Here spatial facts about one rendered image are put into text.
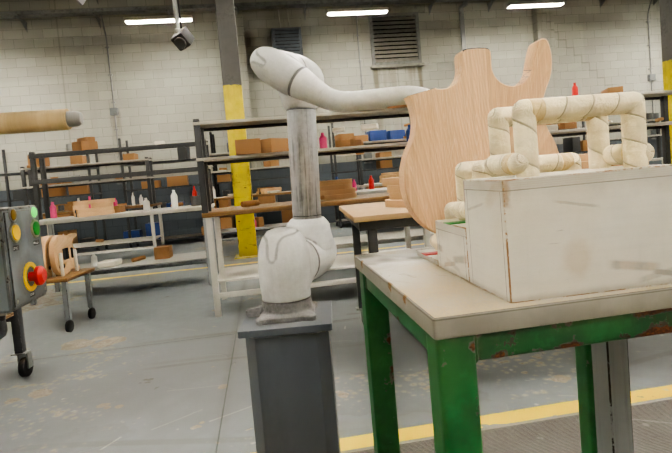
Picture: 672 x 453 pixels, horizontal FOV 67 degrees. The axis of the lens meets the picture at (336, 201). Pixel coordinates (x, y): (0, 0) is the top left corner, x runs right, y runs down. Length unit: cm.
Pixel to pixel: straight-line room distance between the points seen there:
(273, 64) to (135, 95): 1077
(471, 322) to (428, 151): 46
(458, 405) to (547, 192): 32
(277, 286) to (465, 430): 90
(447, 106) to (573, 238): 44
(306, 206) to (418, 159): 72
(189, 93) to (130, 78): 130
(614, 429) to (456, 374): 71
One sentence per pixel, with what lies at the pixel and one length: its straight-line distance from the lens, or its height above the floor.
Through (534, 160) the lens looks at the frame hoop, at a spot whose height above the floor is 112.
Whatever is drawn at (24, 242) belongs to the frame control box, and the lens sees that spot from 121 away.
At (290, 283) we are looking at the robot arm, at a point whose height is 81.
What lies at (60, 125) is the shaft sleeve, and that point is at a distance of 88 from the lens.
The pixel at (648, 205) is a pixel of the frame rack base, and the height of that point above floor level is 105.
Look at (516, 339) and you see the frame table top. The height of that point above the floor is 88.
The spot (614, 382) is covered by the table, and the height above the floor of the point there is 61.
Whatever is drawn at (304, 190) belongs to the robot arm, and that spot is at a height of 108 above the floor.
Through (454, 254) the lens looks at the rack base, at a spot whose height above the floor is 97.
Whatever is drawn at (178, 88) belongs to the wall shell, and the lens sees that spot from 1216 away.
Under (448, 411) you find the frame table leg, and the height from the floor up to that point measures 80.
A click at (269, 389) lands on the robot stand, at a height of 52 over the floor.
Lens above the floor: 113
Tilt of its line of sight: 3 degrees down
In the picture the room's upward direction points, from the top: 5 degrees counter-clockwise
